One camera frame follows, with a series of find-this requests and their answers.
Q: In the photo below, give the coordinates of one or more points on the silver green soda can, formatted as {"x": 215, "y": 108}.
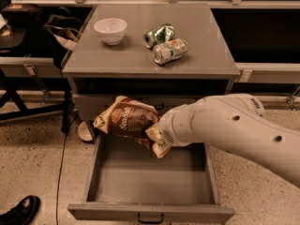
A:
{"x": 169, "y": 51}

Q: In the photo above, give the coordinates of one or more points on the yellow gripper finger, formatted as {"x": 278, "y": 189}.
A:
{"x": 154, "y": 135}

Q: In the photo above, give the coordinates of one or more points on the open grey middle drawer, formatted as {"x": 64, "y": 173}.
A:
{"x": 127, "y": 182}

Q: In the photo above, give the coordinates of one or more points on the brown chip bag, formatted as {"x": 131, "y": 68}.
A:
{"x": 131, "y": 118}

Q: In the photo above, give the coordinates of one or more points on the black shoe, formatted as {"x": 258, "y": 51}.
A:
{"x": 23, "y": 213}

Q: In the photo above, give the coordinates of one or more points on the black table with legs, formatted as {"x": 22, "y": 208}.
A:
{"x": 27, "y": 62}

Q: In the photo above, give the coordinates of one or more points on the grey drawer cabinet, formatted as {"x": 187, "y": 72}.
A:
{"x": 128, "y": 68}

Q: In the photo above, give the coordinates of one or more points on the closed grey upper drawer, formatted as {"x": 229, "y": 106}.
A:
{"x": 91, "y": 105}

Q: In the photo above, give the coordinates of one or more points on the round wooden disc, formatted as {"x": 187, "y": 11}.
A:
{"x": 84, "y": 132}

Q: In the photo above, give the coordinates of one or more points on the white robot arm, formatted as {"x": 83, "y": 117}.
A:
{"x": 235, "y": 124}

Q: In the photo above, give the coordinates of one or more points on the crushed green soda can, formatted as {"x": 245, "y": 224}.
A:
{"x": 157, "y": 35}

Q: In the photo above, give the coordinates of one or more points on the dark bag with straps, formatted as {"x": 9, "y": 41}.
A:
{"x": 63, "y": 32}

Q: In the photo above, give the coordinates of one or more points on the white bowl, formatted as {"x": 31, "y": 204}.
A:
{"x": 111, "y": 30}

